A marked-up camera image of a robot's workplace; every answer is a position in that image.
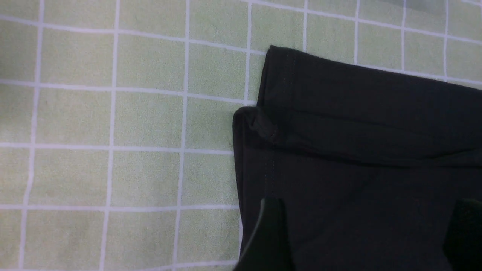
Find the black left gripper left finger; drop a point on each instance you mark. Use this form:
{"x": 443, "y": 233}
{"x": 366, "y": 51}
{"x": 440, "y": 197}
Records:
{"x": 268, "y": 248}

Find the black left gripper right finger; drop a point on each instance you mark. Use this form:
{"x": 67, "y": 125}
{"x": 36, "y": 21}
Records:
{"x": 463, "y": 242}

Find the dark gray long-sleeve top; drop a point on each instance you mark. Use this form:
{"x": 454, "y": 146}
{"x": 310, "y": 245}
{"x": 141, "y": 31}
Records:
{"x": 368, "y": 164}

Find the green grid-pattern table mat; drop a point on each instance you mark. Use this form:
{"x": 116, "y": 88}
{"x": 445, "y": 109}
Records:
{"x": 116, "y": 141}

